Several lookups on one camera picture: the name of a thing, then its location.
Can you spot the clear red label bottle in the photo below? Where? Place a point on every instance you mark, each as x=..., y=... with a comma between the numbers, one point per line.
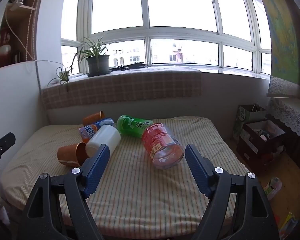
x=162, y=145

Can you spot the red jar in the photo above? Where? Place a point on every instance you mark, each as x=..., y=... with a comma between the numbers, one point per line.
x=4, y=55

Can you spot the yellow packet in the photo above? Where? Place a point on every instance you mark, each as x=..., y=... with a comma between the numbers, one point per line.
x=288, y=223

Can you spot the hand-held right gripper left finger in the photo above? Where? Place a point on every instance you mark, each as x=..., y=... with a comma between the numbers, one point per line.
x=98, y=168

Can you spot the blue and orange label bottle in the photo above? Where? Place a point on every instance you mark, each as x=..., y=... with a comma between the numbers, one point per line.
x=90, y=130

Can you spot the wooden shelf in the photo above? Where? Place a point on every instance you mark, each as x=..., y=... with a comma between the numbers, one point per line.
x=15, y=37

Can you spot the orange paper cup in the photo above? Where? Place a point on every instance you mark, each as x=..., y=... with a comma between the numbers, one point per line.
x=67, y=155
x=93, y=118

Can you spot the large potted plant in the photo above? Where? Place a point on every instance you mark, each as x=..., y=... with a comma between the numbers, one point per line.
x=97, y=63

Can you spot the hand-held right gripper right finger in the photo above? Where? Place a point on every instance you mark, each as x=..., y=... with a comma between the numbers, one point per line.
x=196, y=168

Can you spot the green plastic bottle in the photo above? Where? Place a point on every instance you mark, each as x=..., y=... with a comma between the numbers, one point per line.
x=130, y=126

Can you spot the white plastic jar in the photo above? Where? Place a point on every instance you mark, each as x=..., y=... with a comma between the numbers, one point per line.
x=103, y=140

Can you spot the black device on sill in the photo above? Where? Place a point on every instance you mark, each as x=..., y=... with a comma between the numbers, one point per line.
x=126, y=67

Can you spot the open cardboard box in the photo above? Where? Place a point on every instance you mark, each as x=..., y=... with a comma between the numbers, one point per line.
x=259, y=145

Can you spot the green paper bag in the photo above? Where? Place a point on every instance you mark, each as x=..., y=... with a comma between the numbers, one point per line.
x=242, y=122

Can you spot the dark wooden cabinet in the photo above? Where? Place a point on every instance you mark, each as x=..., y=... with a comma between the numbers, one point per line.
x=299, y=155

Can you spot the wall poster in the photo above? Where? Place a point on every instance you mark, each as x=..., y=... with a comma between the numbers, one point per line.
x=284, y=42

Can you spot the bed with striped sheet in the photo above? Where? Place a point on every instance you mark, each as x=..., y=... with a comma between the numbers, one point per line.
x=145, y=195

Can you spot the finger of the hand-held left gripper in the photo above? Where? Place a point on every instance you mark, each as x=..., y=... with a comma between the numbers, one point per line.
x=6, y=141

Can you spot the white window frame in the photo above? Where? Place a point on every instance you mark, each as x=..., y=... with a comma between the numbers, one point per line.
x=146, y=31

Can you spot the plaid cloth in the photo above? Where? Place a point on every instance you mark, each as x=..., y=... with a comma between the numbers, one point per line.
x=130, y=86

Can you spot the pink and green packet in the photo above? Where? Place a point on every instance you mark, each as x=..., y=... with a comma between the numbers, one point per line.
x=273, y=187

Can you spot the white lace cloth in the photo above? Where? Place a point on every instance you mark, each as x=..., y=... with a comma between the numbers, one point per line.
x=292, y=115

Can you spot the small potted plant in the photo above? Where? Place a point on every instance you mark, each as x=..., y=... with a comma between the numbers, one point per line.
x=63, y=76

